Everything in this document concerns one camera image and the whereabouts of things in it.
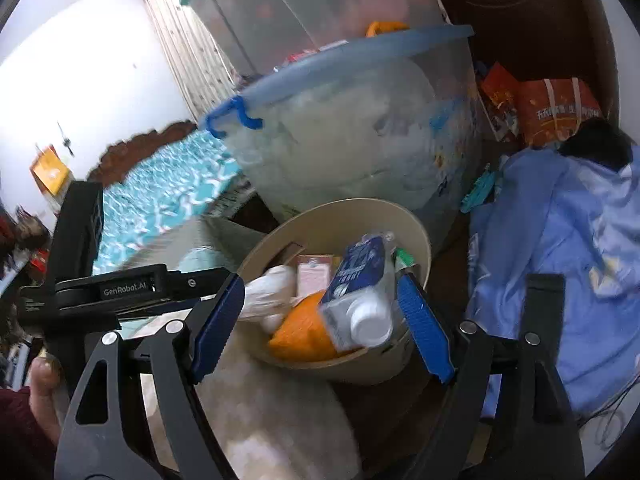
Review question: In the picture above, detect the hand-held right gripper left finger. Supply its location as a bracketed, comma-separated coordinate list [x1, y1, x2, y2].
[54, 271, 247, 480]

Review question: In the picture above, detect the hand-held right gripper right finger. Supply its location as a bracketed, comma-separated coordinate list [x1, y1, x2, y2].
[395, 270, 586, 480]

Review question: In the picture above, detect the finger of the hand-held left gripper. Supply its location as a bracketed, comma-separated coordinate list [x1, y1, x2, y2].
[47, 180, 104, 283]
[170, 269, 233, 308]

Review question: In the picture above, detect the white tissue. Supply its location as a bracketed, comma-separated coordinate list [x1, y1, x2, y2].
[239, 265, 301, 333]

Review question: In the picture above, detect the beige waste bin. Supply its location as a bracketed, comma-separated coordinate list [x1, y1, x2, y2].
[235, 199, 432, 386]

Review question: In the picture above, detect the orange peel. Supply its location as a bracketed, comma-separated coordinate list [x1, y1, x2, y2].
[267, 292, 351, 363]

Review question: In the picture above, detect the blue white milk carton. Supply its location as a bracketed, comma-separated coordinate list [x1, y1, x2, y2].
[318, 232, 398, 353]

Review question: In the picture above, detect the pink printed carton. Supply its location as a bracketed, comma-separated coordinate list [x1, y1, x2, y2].
[295, 254, 346, 301]

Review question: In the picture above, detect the person's left forearm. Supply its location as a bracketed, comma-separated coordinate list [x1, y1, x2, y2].
[0, 387, 58, 480]

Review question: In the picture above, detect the person's left hand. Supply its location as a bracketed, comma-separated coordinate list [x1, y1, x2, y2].
[29, 355, 68, 443]

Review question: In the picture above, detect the teal patterned quilt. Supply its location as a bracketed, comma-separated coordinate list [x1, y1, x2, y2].
[92, 130, 246, 276]

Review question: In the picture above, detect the carved wooden headboard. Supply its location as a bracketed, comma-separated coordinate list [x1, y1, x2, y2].
[86, 120, 198, 188]

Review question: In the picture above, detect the blue cloth bundle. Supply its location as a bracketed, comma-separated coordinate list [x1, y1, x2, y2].
[467, 145, 640, 416]

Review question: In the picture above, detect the leaf print curtain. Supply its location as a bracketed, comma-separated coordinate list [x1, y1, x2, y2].
[136, 0, 251, 121]

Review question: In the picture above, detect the small red gift bag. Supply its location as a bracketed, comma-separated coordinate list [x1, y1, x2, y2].
[477, 62, 523, 143]

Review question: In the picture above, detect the black cloth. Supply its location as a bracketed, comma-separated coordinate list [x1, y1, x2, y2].
[557, 117, 633, 171]

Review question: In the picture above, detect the large red gift bag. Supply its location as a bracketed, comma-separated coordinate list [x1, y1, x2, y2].
[515, 77, 603, 148]

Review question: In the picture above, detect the clear storage box teal lid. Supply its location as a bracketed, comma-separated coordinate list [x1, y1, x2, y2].
[179, 0, 453, 68]

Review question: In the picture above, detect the orange plastic toy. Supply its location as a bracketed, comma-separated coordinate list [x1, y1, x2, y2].
[365, 20, 411, 38]

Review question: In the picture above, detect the brown wooden door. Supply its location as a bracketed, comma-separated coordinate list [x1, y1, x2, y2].
[425, 0, 621, 151]

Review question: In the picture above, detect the red yellow wall calendar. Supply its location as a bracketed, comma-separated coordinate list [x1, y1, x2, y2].
[29, 144, 76, 196]

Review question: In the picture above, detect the thin charging cable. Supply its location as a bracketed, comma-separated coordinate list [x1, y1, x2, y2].
[580, 400, 626, 451]

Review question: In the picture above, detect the clear storage box blue handle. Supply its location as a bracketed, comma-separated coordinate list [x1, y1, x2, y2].
[202, 24, 483, 256]

